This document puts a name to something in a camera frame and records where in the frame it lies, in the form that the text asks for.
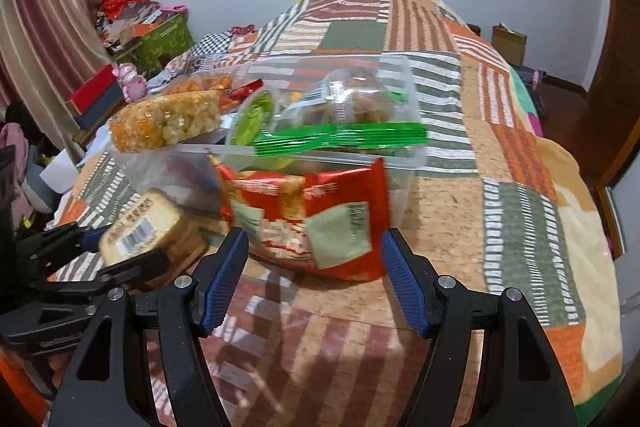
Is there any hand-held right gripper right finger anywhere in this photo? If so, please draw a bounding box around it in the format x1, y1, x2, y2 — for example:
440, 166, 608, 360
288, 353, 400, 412
380, 227, 578, 427

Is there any green patterned box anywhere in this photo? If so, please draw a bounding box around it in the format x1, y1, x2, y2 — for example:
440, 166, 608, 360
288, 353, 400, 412
112, 14, 195, 75

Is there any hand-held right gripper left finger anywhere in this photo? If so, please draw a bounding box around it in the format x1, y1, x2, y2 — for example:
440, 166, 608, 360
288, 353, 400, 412
47, 227, 249, 427

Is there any yellow puffed rice packet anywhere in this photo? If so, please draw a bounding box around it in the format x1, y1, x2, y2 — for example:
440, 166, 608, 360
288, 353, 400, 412
109, 90, 225, 154

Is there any checkered patterned quilt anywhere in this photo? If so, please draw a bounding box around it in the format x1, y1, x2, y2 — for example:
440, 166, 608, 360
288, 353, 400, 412
165, 24, 261, 78

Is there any red box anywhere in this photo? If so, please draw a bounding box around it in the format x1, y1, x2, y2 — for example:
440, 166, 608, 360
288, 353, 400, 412
70, 64, 121, 115

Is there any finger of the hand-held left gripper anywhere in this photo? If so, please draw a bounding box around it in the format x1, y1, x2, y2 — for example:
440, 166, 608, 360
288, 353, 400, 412
15, 222, 117, 278
35, 249, 172, 297

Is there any small red packet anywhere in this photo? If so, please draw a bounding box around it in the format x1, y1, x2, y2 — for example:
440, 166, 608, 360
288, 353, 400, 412
220, 78, 265, 112

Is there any wooden door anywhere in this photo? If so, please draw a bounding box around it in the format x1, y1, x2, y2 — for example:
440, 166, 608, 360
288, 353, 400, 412
582, 0, 640, 188

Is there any pink toy figure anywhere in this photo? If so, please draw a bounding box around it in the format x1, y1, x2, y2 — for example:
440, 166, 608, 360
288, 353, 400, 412
114, 63, 148, 102

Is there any pink cloth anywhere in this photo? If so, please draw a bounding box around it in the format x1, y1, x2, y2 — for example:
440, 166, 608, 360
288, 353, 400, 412
0, 122, 36, 228

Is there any sliced cake packet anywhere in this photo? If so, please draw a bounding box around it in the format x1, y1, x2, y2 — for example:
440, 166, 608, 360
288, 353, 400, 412
97, 188, 211, 273

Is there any red snack packet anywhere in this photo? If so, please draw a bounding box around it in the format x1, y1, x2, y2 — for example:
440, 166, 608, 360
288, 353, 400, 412
209, 154, 392, 283

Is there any striped patchwork blanket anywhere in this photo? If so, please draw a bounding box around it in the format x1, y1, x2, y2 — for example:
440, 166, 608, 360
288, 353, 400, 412
0, 0, 626, 427

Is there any orange snack packet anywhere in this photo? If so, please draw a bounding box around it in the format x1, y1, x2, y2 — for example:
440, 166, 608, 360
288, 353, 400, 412
160, 74, 236, 98

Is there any green edged brown snack packet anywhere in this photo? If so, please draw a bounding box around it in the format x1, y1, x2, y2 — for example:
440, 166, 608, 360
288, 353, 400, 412
254, 67, 428, 158

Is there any clear cup green lid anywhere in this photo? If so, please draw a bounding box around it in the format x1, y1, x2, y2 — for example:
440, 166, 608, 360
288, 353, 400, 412
226, 88, 301, 168

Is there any pile of printed paper boxes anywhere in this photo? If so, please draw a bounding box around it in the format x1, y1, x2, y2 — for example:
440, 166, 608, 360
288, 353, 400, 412
97, 2, 166, 52

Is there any striped curtain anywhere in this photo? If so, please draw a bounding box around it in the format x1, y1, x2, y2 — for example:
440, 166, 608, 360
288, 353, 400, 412
0, 0, 108, 158

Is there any brown cardboard box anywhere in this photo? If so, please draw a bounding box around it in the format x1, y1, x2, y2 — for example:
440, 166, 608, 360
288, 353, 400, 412
491, 24, 528, 68

